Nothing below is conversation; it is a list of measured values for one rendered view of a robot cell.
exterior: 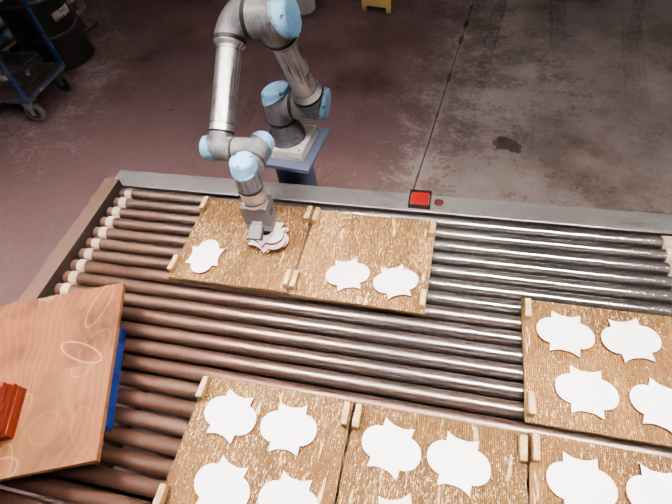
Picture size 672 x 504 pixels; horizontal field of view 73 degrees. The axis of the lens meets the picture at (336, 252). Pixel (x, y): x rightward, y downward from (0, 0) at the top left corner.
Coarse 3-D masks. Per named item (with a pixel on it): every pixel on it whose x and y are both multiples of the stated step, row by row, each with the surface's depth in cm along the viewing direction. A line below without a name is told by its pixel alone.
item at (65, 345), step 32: (96, 288) 135; (0, 320) 132; (32, 320) 130; (64, 320) 129; (96, 320) 128; (0, 352) 125; (32, 352) 124; (64, 352) 123; (96, 352) 122; (32, 384) 118; (64, 384) 117; (96, 384) 116; (32, 416) 113; (64, 416) 112; (96, 416) 111; (0, 448) 109; (32, 448) 108; (64, 448) 107; (96, 448) 107; (0, 480) 105
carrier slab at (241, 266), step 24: (216, 216) 163; (240, 216) 161; (288, 216) 159; (312, 216) 158; (192, 240) 157; (216, 240) 156; (240, 240) 155; (240, 264) 148; (264, 264) 147; (288, 264) 146; (264, 288) 142; (288, 288) 141
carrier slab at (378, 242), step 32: (320, 224) 155; (352, 224) 154; (384, 224) 153; (416, 224) 151; (320, 256) 147; (352, 256) 146; (384, 256) 145; (416, 256) 143; (320, 288) 140; (416, 288) 136
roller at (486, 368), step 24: (144, 312) 143; (240, 336) 136; (264, 336) 134; (288, 336) 133; (312, 336) 132; (384, 360) 128; (408, 360) 126; (432, 360) 124; (456, 360) 123; (480, 360) 123
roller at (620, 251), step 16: (128, 208) 175; (144, 208) 173; (160, 208) 171; (176, 208) 170; (192, 208) 169; (448, 240) 151; (464, 240) 149; (480, 240) 148; (496, 240) 147; (512, 240) 146; (528, 240) 145; (544, 240) 144; (560, 240) 144; (608, 256) 141; (624, 256) 140; (640, 256) 138; (656, 256) 138
